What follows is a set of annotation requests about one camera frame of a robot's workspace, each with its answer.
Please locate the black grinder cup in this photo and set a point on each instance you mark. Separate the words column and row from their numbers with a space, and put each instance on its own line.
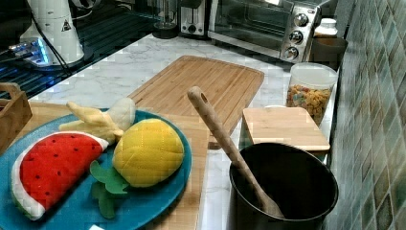
column 165, row 11

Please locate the silver toaster oven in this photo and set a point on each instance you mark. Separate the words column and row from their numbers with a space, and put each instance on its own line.
column 276, row 28

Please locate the clear cereal jar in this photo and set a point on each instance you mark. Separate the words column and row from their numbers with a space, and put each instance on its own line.
column 310, row 88

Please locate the bamboo cutting board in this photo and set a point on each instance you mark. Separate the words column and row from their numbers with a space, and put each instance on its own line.
column 229, row 88

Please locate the plush peeled banana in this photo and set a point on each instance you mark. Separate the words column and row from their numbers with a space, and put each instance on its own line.
column 109, row 125

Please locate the blue round plate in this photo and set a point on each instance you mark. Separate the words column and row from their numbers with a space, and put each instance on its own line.
column 79, row 210

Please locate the plush watermelon slice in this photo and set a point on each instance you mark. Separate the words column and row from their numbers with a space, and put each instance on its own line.
column 47, row 169

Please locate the black utensil crock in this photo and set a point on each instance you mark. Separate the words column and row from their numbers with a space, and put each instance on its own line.
column 304, row 188

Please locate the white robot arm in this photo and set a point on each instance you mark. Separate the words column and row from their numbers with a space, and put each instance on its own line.
column 52, row 39

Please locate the yellow plush pineapple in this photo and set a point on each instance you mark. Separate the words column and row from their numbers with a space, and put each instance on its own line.
column 148, row 153

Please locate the teal canister with wooden lid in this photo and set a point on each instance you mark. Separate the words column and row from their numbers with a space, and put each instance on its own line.
column 288, row 125

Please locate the dark grey cup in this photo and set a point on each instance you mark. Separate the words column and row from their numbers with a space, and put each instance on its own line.
column 328, row 51

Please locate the black slot toaster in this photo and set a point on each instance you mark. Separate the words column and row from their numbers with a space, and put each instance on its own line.
column 194, row 18

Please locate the white capped amber bottle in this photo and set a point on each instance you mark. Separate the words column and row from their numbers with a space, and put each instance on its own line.
column 327, row 28

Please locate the wooden spoon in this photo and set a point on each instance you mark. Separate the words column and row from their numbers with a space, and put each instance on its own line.
column 210, row 118

